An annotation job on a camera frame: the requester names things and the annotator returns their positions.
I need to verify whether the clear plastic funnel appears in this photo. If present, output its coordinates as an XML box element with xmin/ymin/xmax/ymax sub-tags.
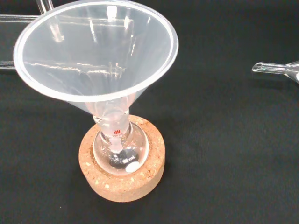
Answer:
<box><xmin>13</xmin><ymin>0</ymin><xmax>180</xmax><ymax>131</ymax></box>

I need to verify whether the clear acrylic funnel stand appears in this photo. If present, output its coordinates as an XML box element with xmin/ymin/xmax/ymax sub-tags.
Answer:
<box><xmin>0</xmin><ymin>0</ymin><xmax>54</xmax><ymax>71</ymax></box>

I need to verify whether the glass round-bottom flask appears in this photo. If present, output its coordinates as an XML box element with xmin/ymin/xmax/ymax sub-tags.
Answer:
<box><xmin>93</xmin><ymin>115</ymin><xmax>149</xmax><ymax>175</ymax></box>

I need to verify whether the black bench cloth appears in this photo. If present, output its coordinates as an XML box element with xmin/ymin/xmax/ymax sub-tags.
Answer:
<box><xmin>0</xmin><ymin>0</ymin><xmax>299</xmax><ymax>224</ymax></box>

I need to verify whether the cork ring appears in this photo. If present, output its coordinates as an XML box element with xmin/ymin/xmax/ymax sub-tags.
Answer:
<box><xmin>78</xmin><ymin>114</ymin><xmax>166</xmax><ymax>203</ymax></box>

